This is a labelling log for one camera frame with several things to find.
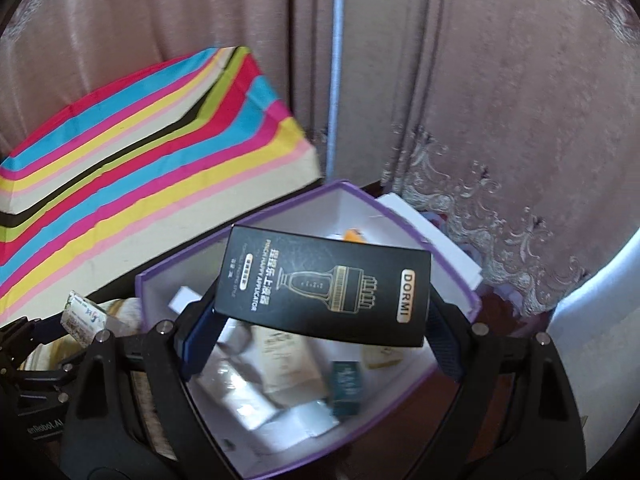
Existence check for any orange box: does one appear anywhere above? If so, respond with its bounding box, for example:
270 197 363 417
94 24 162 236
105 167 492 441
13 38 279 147
343 229 366 244

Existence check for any teal blue box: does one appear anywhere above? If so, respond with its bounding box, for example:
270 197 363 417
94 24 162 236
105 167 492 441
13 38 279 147
330 361 363 419

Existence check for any black Dormi box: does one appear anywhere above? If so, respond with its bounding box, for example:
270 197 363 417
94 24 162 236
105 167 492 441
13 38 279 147
214 226 432 348

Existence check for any white cube box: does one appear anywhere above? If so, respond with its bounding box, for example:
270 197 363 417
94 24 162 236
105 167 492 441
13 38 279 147
254 400 340 453

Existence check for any white box black text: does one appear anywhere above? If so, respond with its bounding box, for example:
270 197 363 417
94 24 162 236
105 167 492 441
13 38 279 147
61 292 107 348

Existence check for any beige tall box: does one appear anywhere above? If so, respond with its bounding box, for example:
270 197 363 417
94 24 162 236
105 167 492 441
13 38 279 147
252 326 328 408

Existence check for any rainbow striped cloth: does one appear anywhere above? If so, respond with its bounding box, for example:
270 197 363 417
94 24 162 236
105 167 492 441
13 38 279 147
1 47 320 321

